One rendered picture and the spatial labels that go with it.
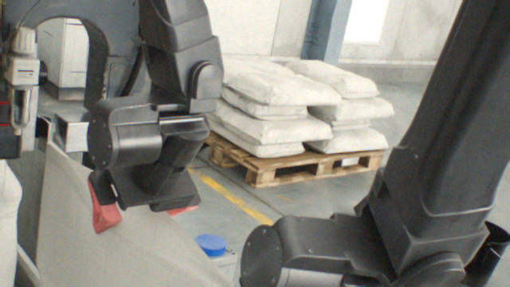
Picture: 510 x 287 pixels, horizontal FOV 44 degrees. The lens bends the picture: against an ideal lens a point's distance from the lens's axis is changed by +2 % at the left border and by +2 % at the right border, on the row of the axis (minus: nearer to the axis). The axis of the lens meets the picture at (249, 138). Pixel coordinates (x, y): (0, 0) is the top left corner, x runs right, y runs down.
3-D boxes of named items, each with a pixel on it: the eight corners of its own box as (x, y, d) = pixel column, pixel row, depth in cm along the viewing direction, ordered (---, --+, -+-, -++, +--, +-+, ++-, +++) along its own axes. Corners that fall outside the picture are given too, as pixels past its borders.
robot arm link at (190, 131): (222, 131, 69) (200, 94, 71) (170, 137, 64) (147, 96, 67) (198, 170, 73) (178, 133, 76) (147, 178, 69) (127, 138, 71)
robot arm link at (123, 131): (225, 62, 65) (180, 47, 72) (128, 63, 58) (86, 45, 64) (213, 169, 69) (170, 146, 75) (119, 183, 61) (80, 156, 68)
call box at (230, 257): (233, 283, 118) (239, 254, 116) (198, 292, 113) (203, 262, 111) (209, 262, 123) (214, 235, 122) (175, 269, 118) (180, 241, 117)
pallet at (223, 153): (380, 169, 450) (384, 151, 445) (255, 188, 372) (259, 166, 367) (301, 131, 507) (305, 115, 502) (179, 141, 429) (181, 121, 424)
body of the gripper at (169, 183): (100, 170, 75) (120, 129, 70) (173, 162, 81) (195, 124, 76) (119, 214, 72) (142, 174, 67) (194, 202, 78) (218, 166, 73)
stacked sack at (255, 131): (335, 143, 404) (340, 122, 399) (258, 151, 362) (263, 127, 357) (291, 122, 434) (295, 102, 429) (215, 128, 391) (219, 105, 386)
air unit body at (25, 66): (41, 137, 92) (49, 33, 88) (8, 139, 89) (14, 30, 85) (30, 127, 96) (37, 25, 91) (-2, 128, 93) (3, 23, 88)
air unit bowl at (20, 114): (32, 130, 91) (35, 89, 90) (10, 131, 89) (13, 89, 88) (25, 123, 94) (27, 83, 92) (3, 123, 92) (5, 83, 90)
